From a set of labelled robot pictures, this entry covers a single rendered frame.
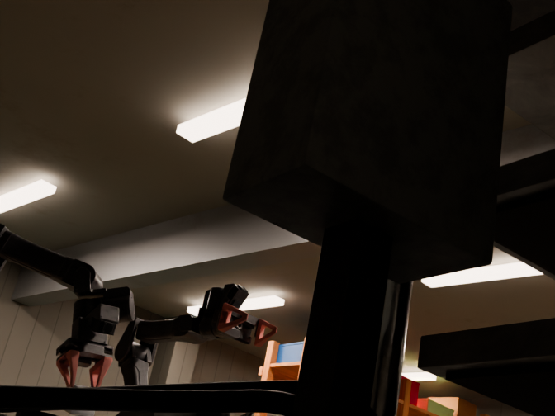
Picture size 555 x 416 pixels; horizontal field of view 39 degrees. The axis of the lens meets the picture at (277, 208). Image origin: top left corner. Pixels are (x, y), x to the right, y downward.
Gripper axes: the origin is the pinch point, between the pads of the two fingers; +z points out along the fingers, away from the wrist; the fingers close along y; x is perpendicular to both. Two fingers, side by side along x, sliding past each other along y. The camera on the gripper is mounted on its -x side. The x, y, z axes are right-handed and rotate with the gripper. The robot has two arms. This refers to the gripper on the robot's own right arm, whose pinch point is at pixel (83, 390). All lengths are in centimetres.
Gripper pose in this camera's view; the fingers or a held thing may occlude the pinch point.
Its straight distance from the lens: 168.2
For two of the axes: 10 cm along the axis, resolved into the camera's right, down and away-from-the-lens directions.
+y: 7.8, 3.0, 5.5
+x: -6.1, 5.1, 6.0
